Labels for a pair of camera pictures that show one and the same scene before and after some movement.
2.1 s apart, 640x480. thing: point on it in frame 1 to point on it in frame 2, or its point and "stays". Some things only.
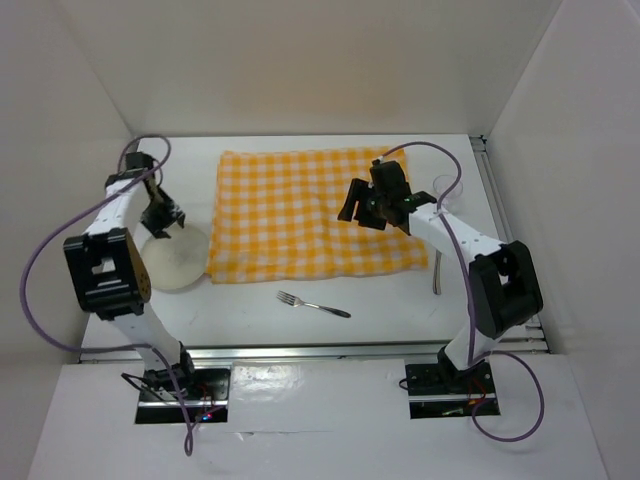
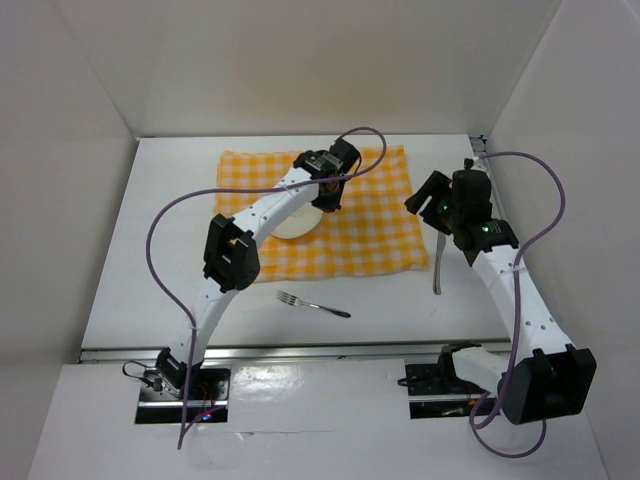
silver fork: [296, 301] stays
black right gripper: [356, 189] to [436, 185]
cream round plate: [178, 262] to [304, 219]
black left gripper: [172, 213] to [328, 204]
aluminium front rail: [314, 352] stays
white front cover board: [324, 420] stays
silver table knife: [437, 278] stays
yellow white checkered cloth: [276, 215] stays
